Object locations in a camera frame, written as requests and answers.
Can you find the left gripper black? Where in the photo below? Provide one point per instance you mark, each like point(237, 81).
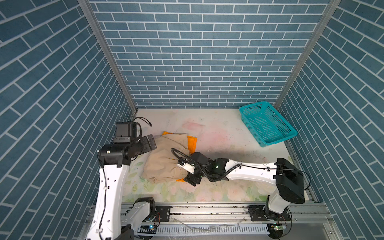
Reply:
point(146, 146)

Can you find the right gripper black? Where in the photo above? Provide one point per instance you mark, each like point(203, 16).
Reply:
point(191, 179)

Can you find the beige shorts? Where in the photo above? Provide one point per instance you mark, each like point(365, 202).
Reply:
point(161, 165)

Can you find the orange shorts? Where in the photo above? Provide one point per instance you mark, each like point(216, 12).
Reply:
point(192, 143)

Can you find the teal plastic basket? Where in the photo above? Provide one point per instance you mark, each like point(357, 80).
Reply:
point(266, 124)

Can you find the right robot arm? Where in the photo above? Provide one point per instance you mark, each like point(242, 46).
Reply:
point(288, 180)

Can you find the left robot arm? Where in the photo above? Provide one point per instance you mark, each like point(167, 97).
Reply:
point(115, 161)

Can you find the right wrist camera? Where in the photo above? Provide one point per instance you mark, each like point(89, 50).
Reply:
point(186, 166)

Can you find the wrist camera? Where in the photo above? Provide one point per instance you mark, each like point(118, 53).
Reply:
point(127, 132)
point(186, 166)

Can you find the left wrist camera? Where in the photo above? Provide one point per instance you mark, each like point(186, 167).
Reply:
point(127, 132)

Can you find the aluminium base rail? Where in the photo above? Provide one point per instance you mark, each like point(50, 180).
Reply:
point(213, 219)

